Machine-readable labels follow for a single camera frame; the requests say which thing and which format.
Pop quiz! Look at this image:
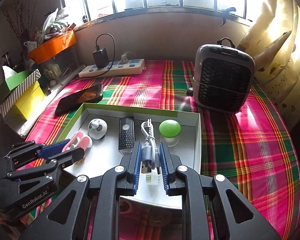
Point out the white usb cable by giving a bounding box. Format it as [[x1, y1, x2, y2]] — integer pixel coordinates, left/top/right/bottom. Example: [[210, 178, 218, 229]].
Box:
[[140, 118, 161, 174]]

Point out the pink folding clip holder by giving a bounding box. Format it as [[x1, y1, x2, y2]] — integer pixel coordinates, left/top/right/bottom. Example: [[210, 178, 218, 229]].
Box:
[[62, 131, 93, 152]]

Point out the green mushroom shaped lamp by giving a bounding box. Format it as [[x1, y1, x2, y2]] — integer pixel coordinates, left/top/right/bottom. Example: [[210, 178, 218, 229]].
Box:
[[159, 119, 181, 147]]

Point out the black perforated speaker device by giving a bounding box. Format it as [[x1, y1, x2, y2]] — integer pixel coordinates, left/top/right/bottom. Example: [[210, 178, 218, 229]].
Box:
[[119, 116, 135, 154]]

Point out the white round earbud case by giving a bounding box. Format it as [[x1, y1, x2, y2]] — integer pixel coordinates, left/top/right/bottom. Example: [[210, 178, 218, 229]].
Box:
[[88, 118, 108, 140]]

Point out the small white cylindrical jar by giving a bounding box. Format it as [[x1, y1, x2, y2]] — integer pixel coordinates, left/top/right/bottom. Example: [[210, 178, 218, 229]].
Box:
[[146, 172, 160, 186]]

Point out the brown carved walnut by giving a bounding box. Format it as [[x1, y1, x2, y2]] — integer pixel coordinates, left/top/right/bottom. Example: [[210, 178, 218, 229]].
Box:
[[74, 156, 85, 164]]

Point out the yellow box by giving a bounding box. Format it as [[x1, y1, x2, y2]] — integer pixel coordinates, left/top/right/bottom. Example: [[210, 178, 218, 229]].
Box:
[[9, 81, 45, 120]]

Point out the striped white box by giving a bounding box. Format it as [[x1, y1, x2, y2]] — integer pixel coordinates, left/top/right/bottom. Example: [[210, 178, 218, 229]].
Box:
[[0, 69, 41, 118]]

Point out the green grey cardboard box tray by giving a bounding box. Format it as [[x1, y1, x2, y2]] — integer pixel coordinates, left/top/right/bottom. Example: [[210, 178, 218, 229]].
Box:
[[55, 102, 202, 210]]

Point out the green box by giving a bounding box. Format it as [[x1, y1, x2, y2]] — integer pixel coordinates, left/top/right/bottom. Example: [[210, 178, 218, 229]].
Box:
[[0, 70, 30, 102]]

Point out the black smartphone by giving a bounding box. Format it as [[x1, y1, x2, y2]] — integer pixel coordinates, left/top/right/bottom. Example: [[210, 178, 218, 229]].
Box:
[[55, 84, 103, 116]]

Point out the white power strip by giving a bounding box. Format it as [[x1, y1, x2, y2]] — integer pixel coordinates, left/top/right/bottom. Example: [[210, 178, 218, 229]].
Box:
[[78, 59, 145, 78]]

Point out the grey black portable heater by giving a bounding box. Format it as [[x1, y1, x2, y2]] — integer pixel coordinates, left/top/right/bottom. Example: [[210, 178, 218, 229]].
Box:
[[193, 37, 255, 114]]

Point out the orange tray shelf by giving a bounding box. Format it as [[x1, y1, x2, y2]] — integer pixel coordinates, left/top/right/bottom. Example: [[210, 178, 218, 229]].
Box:
[[27, 30, 76, 64]]

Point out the white plug adapter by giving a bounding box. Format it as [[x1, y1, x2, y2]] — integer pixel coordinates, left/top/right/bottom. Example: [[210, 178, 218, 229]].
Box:
[[120, 51, 138, 64]]

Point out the cream patterned curtain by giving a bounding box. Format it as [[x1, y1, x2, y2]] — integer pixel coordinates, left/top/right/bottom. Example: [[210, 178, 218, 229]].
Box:
[[237, 0, 300, 129]]

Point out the black charger with cable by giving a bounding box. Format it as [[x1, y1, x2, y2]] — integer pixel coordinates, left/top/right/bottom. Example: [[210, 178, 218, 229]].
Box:
[[93, 33, 116, 77]]

